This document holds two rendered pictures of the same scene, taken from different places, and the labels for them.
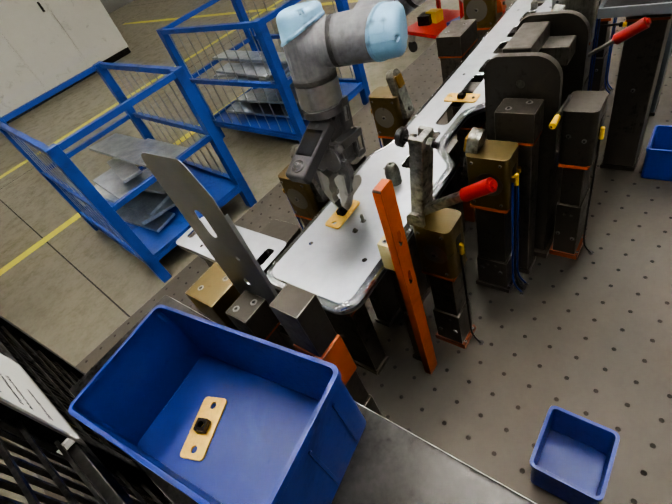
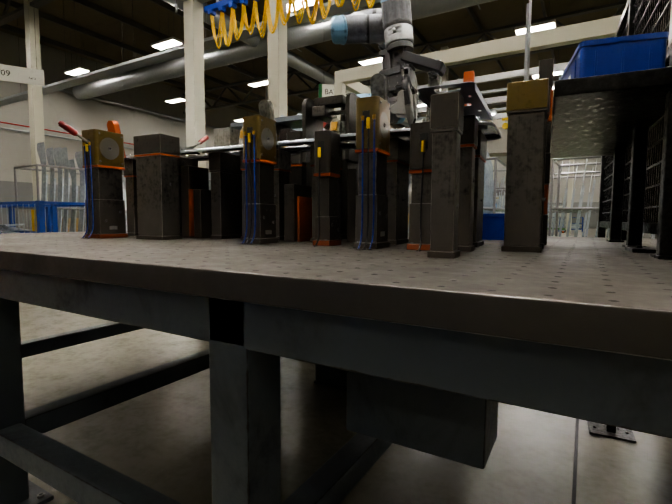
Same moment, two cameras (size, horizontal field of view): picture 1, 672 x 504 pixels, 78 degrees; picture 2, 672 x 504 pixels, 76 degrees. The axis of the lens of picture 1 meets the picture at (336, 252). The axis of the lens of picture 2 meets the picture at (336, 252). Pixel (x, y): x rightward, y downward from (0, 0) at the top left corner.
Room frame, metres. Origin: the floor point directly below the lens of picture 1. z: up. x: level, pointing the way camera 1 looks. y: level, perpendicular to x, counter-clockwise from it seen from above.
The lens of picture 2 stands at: (1.35, 0.90, 0.77)
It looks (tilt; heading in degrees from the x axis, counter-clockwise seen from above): 4 degrees down; 244
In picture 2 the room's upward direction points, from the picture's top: straight up
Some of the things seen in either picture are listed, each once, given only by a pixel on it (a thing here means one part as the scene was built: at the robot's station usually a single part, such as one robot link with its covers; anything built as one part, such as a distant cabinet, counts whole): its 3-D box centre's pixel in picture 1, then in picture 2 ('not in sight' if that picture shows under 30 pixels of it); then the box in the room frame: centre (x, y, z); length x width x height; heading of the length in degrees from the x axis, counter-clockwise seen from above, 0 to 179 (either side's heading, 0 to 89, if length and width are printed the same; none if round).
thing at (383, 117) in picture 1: (394, 148); (257, 182); (1.03, -0.28, 0.87); 0.12 x 0.07 x 0.35; 38
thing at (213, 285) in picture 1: (255, 337); (525, 169); (0.56, 0.22, 0.88); 0.08 x 0.08 x 0.36; 38
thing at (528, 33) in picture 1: (533, 148); (333, 169); (0.70, -0.49, 0.95); 0.18 x 0.13 x 0.49; 128
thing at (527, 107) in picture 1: (518, 197); not in sight; (0.61, -0.40, 0.91); 0.07 x 0.05 x 0.42; 38
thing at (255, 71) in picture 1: (268, 67); not in sight; (3.42, -0.08, 0.48); 1.20 x 0.80 x 0.95; 35
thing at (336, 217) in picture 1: (342, 211); not in sight; (0.67, -0.04, 1.01); 0.08 x 0.04 x 0.01; 128
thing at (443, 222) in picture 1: (454, 286); not in sight; (0.49, -0.19, 0.87); 0.10 x 0.07 x 0.35; 38
